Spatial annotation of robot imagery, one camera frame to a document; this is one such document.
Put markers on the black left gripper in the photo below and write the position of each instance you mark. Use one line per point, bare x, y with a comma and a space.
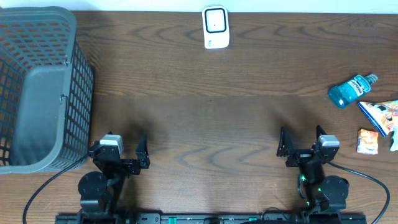
142, 155

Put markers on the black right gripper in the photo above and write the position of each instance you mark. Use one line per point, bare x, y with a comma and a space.
300, 155

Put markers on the orange small box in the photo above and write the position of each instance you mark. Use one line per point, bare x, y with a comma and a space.
367, 142

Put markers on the yellow snack bag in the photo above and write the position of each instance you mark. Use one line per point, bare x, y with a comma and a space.
382, 115

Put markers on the white barcode scanner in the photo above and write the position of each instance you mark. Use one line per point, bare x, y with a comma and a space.
215, 27

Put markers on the teal mouthwash bottle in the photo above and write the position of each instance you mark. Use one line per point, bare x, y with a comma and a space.
350, 91

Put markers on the grey plastic shopping basket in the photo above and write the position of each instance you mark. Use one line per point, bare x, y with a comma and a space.
46, 91

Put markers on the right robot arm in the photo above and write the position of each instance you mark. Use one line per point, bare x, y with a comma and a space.
323, 193

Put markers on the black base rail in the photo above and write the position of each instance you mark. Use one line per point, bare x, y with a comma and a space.
156, 218

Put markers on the light teal pouch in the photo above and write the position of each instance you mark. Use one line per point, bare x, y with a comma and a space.
394, 146

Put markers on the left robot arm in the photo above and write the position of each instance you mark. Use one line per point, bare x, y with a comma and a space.
100, 190

